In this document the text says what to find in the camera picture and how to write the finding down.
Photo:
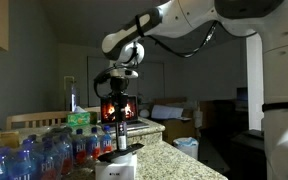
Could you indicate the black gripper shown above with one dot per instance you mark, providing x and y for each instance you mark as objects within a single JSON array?
[{"x": 119, "y": 85}]

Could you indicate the black remote-like object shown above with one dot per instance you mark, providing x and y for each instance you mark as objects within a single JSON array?
[{"x": 124, "y": 151}]

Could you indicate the brown wooden side cabinet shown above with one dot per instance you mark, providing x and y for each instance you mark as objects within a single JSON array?
[{"x": 177, "y": 130}]

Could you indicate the laptop showing fireplace video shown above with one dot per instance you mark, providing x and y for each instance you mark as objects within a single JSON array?
[{"x": 132, "y": 111}]

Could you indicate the white box with black print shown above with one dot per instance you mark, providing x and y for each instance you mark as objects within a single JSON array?
[{"x": 115, "y": 171}]

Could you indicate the black bottle with purple label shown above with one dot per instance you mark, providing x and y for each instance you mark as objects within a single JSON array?
[{"x": 121, "y": 140}]

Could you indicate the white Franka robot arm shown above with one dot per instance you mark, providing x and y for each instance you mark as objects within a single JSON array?
[{"x": 284, "y": 66}]

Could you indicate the white trash bin with bag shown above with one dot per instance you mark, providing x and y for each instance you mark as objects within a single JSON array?
[{"x": 187, "y": 150}]

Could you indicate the small wooden box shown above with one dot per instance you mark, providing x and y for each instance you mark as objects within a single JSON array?
[{"x": 10, "y": 140}]

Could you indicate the Fiji water bottle blue cap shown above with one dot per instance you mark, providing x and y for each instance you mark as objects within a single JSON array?
[
  {"x": 79, "y": 150},
  {"x": 94, "y": 146},
  {"x": 106, "y": 141}
]

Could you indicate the wrapped Fiji water bottle pack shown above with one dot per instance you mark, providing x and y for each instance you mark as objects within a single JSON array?
[{"x": 47, "y": 166}]

